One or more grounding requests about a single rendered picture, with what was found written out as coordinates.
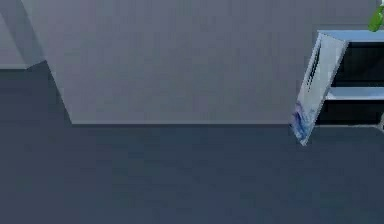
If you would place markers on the pale blue open shelf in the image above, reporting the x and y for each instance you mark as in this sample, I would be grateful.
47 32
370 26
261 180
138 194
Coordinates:
321 86

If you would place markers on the green house plant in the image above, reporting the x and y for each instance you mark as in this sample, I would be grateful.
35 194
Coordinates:
377 19

